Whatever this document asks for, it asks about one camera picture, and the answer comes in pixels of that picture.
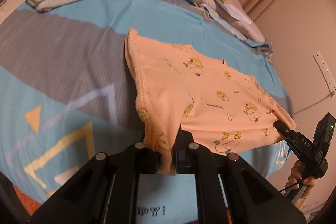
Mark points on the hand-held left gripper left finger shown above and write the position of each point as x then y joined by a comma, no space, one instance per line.
149,161

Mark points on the person's right hand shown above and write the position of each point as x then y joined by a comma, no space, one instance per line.
295,174

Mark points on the pink cartoon print pants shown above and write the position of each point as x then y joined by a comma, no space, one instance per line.
210,87

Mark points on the blue and grey blanket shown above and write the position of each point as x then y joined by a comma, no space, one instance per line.
65,43

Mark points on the white power strip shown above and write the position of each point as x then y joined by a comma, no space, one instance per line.
324,69

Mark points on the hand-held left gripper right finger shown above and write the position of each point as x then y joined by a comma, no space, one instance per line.
181,158

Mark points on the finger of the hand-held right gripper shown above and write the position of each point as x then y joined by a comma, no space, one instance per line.
281,128

